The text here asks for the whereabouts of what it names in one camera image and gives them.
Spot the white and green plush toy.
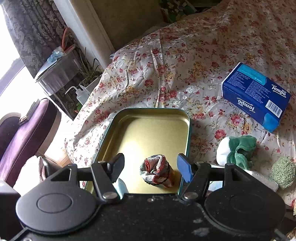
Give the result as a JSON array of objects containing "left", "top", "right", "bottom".
[{"left": 216, "top": 136, "right": 257, "bottom": 170}]

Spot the gold metal tin tray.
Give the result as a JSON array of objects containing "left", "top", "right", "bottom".
[{"left": 93, "top": 108, "right": 191, "bottom": 194}]

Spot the red striped sock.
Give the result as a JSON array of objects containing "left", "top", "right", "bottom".
[{"left": 139, "top": 154, "right": 175, "bottom": 188}]

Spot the floral bed sheet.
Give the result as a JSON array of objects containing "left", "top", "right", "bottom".
[{"left": 64, "top": 0, "right": 296, "bottom": 209}]

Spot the blue Tempo tissue pack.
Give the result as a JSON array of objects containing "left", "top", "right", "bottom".
[{"left": 221, "top": 63, "right": 291, "bottom": 132}]

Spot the silver round side table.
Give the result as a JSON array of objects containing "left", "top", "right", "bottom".
[{"left": 35, "top": 46, "right": 82, "bottom": 120}]

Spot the purple upholstered stool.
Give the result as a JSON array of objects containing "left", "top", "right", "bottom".
[{"left": 1, "top": 98, "right": 61, "bottom": 187}]

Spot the green fuzzy ball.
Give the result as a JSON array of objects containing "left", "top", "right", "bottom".
[{"left": 270, "top": 157, "right": 295, "bottom": 190}]

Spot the white squeeze bottle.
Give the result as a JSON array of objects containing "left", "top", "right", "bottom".
[{"left": 65, "top": 85, "right": 90, "bottom": 105}]

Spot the potted green plant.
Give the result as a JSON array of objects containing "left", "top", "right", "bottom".
[{"left": 76, "top": 47, "right": 102, "bottom": 87}]

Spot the white tissue pack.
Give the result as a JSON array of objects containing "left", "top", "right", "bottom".
[{"left": 208, "top": 170, "right": 279, "bottom": 192}]

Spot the patterned grey curtain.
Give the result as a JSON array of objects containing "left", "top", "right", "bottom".
[{"left": 1, "top": 0, "right": 66, "bottom": 77}]

